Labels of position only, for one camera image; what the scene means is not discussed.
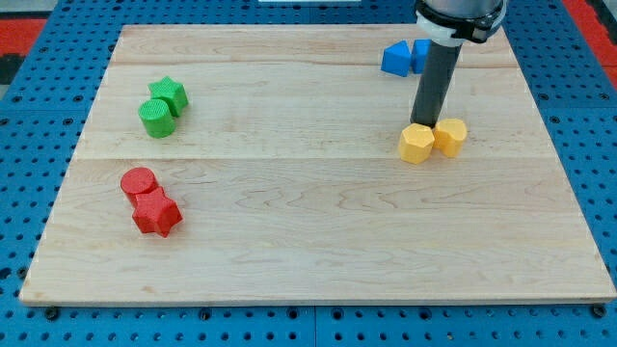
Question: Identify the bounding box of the red star block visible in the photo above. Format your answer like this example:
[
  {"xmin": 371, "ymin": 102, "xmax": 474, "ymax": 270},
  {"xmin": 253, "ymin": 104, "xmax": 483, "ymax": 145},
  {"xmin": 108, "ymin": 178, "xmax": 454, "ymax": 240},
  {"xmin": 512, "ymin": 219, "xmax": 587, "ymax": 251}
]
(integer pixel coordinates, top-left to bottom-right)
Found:
[{"xmin": 132, "ymin": 187, "xmax": 183, "ymax": 238}]

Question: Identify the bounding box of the red cylinder block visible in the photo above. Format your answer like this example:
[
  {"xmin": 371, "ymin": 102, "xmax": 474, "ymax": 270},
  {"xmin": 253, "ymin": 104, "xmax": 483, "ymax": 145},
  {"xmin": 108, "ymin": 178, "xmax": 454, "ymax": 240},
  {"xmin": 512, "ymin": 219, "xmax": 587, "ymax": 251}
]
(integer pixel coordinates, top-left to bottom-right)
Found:
[{"xmin": 120, "ymin": 167, "xmax": 159, "ymax": 207}]

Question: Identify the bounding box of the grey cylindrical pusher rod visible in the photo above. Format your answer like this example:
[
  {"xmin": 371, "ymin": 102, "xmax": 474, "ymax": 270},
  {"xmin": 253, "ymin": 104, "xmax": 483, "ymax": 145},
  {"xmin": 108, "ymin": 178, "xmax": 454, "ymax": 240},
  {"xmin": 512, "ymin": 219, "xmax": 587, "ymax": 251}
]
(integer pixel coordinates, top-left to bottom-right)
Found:
[{"xmin": 410, "ymin": 42, "xmax": 461, "ymax": 128}]

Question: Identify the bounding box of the blue cube block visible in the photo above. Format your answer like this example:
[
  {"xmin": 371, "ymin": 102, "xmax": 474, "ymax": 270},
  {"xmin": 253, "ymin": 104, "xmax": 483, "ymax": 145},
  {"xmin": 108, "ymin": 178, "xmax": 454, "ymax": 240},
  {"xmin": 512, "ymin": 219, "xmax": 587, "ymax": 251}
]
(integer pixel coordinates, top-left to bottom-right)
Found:
[{"xmin": 411, "ymin": 39, "xmax": 431, "ymax": 74}]

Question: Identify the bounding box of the yellow hexagon block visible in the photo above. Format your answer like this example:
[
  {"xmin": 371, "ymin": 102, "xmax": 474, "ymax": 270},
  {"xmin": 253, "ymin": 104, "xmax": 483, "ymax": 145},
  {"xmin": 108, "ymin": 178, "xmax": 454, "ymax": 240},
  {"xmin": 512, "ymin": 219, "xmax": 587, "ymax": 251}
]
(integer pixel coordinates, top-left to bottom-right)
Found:
[{"xmin": 398, "ymin": 123, "xmax": 435, "ymax": 164}]

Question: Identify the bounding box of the green star block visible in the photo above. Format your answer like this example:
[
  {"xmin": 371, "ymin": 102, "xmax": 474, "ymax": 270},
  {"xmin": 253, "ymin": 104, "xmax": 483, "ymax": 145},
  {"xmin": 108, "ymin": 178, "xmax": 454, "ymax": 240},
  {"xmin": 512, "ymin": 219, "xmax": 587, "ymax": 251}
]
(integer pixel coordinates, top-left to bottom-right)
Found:
[{"xmin": 148, "ymin": 76, "xmax": 189, "ymax": 118}]

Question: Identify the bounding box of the yellow heart block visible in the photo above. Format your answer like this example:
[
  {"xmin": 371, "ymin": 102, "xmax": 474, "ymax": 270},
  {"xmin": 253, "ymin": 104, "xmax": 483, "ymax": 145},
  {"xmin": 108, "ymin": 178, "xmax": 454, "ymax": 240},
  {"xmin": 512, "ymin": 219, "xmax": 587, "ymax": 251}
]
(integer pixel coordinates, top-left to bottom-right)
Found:
[{"xmin": 433, "ymin": 119, "xmax": 468, "ymax": 158}]

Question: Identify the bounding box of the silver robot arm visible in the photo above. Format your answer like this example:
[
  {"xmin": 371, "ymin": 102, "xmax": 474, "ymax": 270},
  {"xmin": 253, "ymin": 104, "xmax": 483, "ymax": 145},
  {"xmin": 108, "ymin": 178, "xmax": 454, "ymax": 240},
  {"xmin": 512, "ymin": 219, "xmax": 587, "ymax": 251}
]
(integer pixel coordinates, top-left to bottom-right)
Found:
[{"xmin": 415, "ymin": 0, "xmax": 508, "ymax": 47}]

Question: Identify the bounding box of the wooden board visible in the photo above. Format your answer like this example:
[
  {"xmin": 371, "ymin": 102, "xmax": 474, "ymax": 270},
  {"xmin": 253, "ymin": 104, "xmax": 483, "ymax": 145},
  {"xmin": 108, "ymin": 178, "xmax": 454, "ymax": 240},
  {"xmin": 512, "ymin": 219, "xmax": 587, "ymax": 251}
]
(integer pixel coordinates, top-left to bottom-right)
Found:
[{"xmin": 19, "ymin": 24, "xmax": 616, "ymax": 307}]

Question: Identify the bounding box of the blue triangle block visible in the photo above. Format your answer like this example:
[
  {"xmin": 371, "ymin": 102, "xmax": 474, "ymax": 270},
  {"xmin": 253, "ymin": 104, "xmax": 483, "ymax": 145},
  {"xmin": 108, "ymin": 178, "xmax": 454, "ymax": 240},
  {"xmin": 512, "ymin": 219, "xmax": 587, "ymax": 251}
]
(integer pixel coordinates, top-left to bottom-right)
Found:
[{"xmin": 381, "ymin": 40, "xmax": 413, "ymax": 77}]

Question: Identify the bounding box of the green cylinder block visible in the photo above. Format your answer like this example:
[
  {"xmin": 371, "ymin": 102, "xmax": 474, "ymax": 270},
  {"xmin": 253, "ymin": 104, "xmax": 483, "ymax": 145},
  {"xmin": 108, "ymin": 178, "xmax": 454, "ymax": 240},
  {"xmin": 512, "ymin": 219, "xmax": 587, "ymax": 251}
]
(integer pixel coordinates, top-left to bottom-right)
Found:
[{"xmin": 138, "ymin": 99, "xmax": 175, "ymax": 139}]

